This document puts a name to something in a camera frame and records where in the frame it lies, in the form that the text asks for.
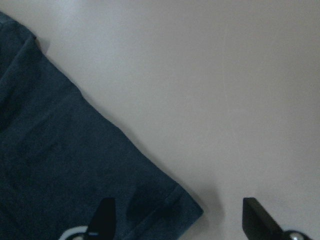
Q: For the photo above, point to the black graphic t-shirt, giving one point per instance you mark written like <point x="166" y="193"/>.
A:
<point x="59" y="158"/>

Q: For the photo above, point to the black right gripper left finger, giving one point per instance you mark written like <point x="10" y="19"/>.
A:
<point x="103" y="223"/>

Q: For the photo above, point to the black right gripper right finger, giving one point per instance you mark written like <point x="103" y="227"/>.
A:
<point x="257" y="223"/>

